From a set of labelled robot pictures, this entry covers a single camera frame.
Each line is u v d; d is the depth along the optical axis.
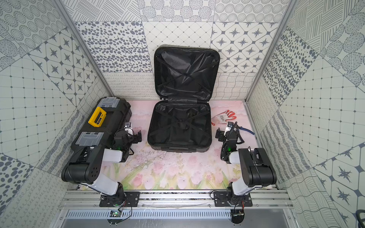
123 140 0.73
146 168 0.85
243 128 1.01
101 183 0.55
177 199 0.76
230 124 0.80
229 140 0.71
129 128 0.82
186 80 0.99
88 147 0.52
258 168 0.46
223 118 1.09
